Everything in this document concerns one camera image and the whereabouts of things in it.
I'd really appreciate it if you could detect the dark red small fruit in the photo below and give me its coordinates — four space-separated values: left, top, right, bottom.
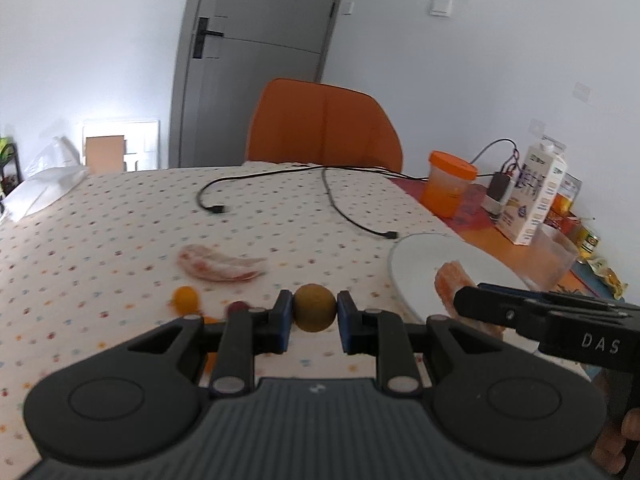
226 301 250 318

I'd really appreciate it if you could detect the small yellow-green fruit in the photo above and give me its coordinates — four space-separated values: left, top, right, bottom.
293 284 336 333

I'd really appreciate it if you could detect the small orange kumquat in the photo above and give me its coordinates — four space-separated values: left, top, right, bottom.
171 286 201 316

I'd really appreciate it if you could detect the peeled mandarin orange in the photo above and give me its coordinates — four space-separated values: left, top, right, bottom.
434 261 504 340

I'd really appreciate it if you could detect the peeled pomelo segment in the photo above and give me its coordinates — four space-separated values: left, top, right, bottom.
177 245 268 283

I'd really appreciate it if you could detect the person's right hand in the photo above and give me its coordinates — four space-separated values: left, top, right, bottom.
591 408 640 474

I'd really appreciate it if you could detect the clear drinking glass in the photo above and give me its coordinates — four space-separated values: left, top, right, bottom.
520 223 578 292

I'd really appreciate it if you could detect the yellow snack packet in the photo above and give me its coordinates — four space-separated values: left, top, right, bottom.
587 256 628 300

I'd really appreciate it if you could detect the white round plate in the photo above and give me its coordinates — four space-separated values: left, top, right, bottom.
388 233 528 321

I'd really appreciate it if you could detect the yellow can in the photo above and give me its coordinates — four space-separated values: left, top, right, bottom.
575 226 600 263

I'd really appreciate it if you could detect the red orange table mat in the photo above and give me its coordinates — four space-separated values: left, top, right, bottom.
389 174 626 311

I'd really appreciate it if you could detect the power adapter plug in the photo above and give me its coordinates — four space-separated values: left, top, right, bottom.
480 171 512 223

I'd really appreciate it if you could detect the milk carton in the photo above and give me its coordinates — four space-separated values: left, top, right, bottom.
497 139 567 246

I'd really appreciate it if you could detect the floral tablecloth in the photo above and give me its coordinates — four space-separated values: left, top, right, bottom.
1 162 447 479

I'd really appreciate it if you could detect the orange lidded plastic cup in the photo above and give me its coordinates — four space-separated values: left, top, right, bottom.
420 151 477 219

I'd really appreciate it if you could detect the orange chair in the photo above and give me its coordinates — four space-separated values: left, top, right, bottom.
245 78 404 171

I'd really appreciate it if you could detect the white framed board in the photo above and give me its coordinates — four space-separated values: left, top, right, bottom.
82 118 160 172

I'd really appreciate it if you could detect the cardboard box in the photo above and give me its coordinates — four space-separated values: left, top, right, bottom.
85 136 126 174

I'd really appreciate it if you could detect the white plastic bag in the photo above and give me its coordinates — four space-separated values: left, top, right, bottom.
2 136 89 222

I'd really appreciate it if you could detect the black metal rack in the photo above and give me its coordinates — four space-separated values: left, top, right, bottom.
0 142 23 196

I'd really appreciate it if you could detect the green item on rack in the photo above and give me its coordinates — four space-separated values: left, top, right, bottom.
0 138 15 164

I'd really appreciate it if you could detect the grey door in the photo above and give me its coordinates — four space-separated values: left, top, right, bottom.
167 0 338 167

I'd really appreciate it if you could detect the black usb cable long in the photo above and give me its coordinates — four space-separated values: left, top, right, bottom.
319 166 428 240

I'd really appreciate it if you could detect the black usb cable short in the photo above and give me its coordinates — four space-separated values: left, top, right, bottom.
195 162 331 215

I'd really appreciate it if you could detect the black door handle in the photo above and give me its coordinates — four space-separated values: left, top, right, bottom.
192 18 224 58

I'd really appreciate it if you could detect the white wall switch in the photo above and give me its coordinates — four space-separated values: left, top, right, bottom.
428 0 454 18

